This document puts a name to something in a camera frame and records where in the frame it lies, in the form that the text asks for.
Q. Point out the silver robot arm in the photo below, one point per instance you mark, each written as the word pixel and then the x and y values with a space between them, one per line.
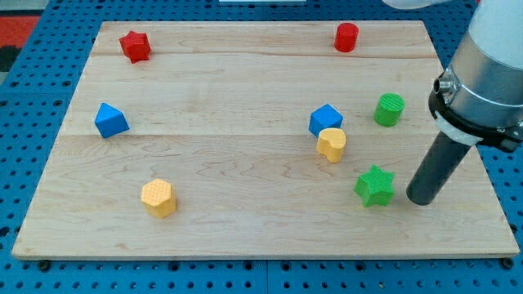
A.
pixel 477 100

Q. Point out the yellow heart block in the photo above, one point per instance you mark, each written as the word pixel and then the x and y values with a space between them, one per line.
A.
pixel 331 143

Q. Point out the wooden board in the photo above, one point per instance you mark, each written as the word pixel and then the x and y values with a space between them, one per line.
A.
pixel 221 110

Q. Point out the blue cube block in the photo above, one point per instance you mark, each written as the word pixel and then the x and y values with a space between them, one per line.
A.
pixel 324 117

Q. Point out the yellow hexagon block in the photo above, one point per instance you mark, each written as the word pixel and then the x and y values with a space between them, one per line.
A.
pixel 159 198

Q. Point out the green star block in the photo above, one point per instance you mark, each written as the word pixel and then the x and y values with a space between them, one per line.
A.
pixel 375 187

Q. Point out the green cylinder block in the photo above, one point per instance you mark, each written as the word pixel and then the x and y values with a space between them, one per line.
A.
pixel 389 109

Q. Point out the red cylinder block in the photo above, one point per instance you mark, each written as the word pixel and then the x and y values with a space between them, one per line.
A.
pixel 346 37

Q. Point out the blue triangle block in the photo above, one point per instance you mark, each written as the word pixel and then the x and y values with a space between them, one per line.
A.
pixel 110 121

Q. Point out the red star block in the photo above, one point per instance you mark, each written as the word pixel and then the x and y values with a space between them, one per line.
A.
pixel 135 46

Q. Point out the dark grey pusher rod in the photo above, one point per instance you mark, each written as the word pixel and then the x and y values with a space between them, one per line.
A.
pixel 435 169

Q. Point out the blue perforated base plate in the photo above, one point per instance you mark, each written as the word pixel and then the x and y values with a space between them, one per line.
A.
pixel 36 90

